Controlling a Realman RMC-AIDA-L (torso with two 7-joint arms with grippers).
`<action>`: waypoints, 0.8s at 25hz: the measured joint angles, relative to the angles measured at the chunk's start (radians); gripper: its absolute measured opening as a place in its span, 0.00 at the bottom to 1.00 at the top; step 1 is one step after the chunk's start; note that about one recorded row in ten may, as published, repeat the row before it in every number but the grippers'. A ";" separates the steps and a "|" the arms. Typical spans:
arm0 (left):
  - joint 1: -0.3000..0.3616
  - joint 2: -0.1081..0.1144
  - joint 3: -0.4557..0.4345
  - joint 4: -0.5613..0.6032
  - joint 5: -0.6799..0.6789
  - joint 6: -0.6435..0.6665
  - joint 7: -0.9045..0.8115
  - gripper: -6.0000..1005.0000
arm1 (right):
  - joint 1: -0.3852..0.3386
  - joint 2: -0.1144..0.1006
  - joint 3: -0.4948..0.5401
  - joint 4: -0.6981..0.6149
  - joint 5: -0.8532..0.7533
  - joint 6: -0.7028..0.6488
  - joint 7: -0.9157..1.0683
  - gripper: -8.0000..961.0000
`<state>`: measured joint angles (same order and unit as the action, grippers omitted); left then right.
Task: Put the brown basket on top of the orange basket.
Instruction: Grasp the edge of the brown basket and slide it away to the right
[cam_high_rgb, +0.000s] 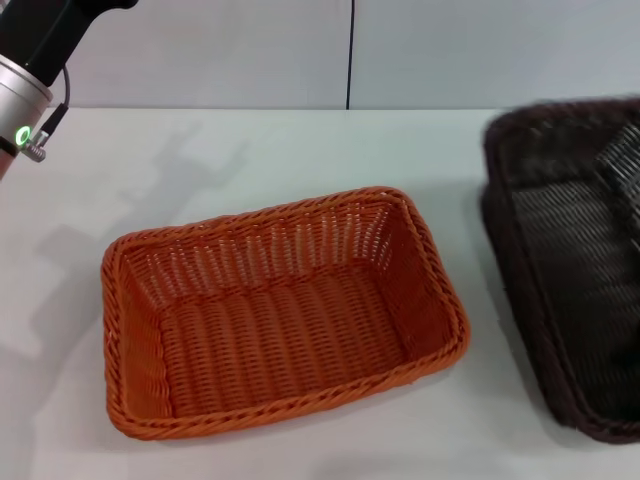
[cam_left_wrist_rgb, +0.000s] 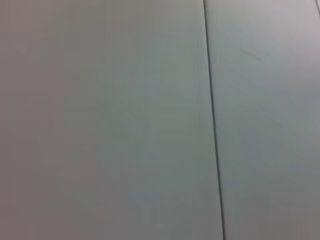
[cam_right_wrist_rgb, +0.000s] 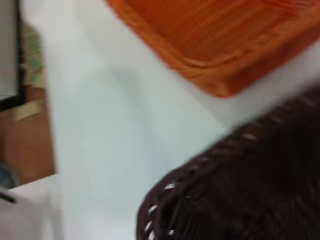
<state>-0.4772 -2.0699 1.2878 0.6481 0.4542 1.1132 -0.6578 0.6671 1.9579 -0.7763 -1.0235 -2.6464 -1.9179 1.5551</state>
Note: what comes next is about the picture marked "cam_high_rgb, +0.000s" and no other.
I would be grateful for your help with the dark brown woven basket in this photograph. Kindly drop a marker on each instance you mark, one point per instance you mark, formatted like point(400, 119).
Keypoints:
point(565, 260)

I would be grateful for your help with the orange woven plastic basket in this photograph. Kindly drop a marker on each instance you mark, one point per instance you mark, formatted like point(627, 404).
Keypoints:
point(280, 325)

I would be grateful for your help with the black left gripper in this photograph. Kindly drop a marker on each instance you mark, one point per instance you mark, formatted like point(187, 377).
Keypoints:
point(45, 30)

